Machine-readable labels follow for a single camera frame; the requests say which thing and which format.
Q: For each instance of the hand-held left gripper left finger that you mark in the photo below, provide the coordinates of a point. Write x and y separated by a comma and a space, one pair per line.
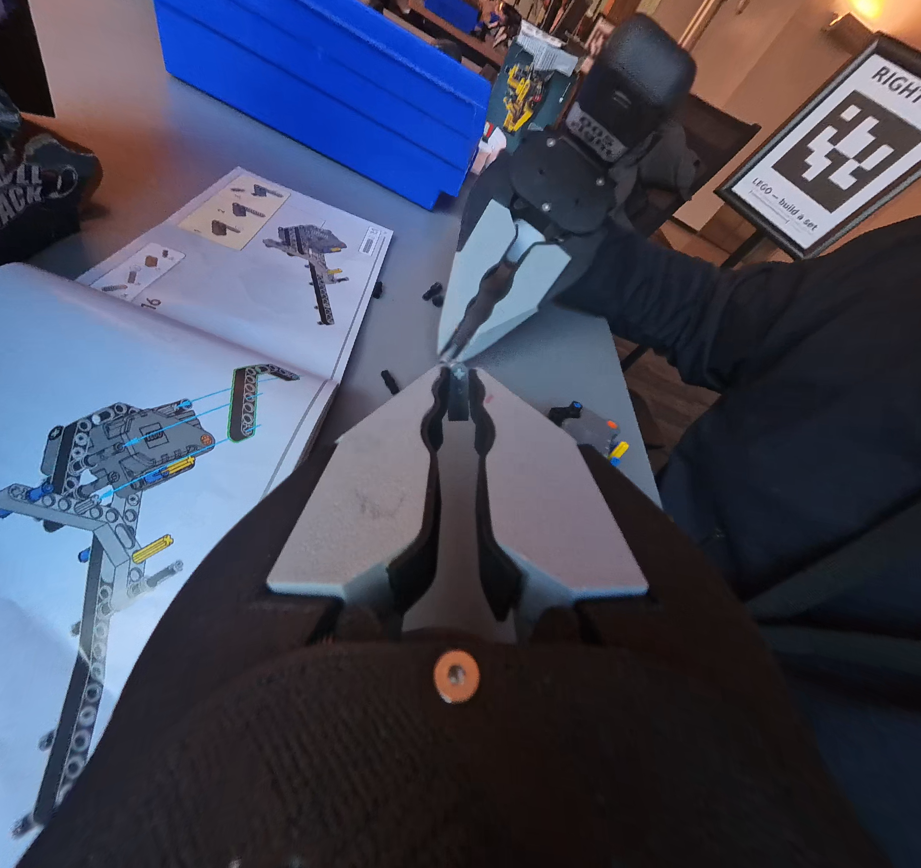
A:
360, 508

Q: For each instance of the black printed cloth bag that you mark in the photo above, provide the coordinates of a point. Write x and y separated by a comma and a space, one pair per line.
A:
43, 191

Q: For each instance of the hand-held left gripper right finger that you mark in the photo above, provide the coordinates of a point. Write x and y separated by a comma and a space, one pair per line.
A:
554, 508

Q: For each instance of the grey lego motor assembly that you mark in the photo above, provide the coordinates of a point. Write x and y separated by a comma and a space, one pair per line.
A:
590, 429

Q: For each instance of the lego box with yellow vehicle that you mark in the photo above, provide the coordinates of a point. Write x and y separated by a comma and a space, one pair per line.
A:
532, 91

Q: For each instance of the person's dark clothed body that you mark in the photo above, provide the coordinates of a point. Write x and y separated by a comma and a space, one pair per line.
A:
827, 522

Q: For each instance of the black lego connector piece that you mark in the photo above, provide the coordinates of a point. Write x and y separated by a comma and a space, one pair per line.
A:
457, 396

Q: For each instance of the blue plastic storage bin stack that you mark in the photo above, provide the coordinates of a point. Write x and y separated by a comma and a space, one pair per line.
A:
309, 62

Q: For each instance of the framed black white tag sign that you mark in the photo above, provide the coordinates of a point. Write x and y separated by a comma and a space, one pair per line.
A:
842, 148

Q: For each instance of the person's right forearm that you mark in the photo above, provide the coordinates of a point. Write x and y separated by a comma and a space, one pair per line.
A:
719, 306

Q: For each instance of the wall lamp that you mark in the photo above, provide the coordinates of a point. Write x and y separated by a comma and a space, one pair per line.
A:
856, 19

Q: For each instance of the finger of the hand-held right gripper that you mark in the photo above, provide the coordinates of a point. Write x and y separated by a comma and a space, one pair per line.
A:
478, 256
539, 278

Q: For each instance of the small blue storage bin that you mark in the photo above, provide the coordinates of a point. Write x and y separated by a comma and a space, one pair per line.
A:
453, 4

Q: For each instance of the lego instruction booklet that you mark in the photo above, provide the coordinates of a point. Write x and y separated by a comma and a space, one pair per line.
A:
216, 292

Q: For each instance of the brown chair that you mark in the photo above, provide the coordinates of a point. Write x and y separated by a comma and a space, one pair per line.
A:
719, 148

